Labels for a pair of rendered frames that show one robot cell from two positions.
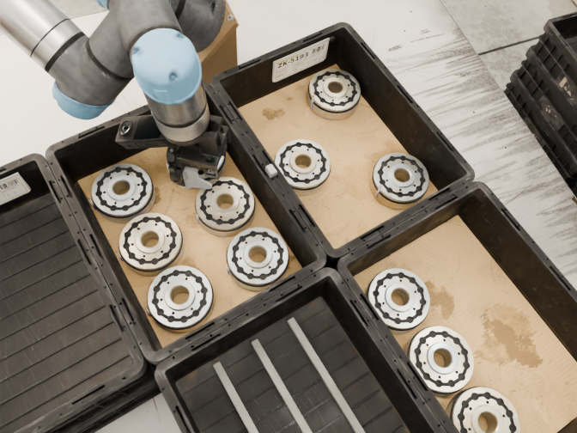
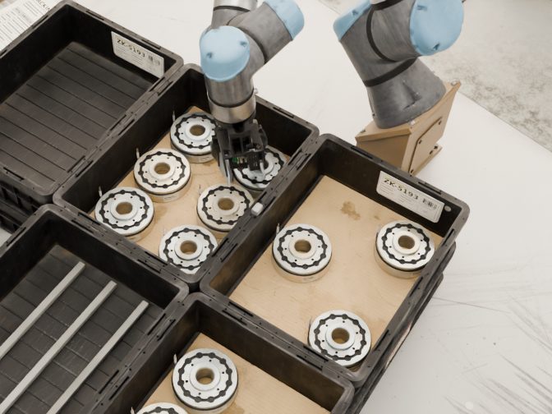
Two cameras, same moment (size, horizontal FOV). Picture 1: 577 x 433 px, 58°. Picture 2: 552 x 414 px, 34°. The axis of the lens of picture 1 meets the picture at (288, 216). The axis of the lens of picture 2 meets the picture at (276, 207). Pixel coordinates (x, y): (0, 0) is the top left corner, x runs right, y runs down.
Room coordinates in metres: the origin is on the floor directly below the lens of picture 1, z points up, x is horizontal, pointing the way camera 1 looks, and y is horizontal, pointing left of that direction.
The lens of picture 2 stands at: (0.12, -0.79, 2.17)
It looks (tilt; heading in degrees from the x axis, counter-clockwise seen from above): 54 degrees down; 68
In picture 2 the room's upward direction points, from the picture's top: 5 degrees clockwise
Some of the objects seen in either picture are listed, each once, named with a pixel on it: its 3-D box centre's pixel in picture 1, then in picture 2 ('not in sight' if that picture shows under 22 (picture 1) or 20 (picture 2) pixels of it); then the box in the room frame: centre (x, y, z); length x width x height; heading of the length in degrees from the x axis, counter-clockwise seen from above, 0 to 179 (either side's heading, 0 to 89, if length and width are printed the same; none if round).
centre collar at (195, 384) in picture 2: (399, 297); (204, 376); (0.27, -0.20, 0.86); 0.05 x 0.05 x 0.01
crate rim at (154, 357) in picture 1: (182, 207); (190, 167); (0.34, 0.17, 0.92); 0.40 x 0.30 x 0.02; 40
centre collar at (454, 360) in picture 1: (442, 357); not in sight; (0.18, -0.27, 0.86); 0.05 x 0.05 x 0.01
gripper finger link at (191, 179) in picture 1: (196, 181); (227, 172); (0.41, 0.16, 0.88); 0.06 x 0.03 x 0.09; 85
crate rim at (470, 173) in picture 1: (338, 130); (339, 249); (0.53, -0.06, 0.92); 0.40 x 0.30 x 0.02; 40
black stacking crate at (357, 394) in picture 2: (334, 145); (336, 265); (0.53, -0.06, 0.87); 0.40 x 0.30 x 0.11; 40
